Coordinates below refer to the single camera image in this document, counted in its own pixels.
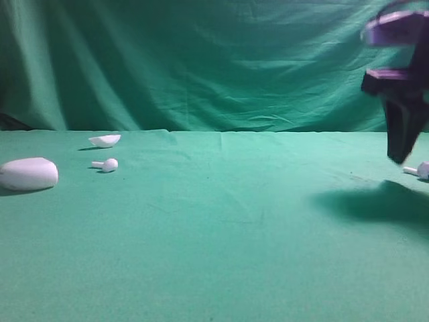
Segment white earbud charging case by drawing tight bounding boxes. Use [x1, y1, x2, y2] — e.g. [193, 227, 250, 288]
[1, 157, 59, 191]

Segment green cloth backdrop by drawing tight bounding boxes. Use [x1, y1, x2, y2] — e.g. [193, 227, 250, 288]
[1, 1, 412, 132]

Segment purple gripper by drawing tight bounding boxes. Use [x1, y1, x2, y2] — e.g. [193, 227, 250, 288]
[361, 1, 428, 164]

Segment white earbud case lid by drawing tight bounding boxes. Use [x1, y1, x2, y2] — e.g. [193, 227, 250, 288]
[88, 134, 121, 148]

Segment white earbud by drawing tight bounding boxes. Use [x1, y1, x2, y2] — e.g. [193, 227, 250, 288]
[91, 158, 119, 172]
[403, 161, 429, 180]

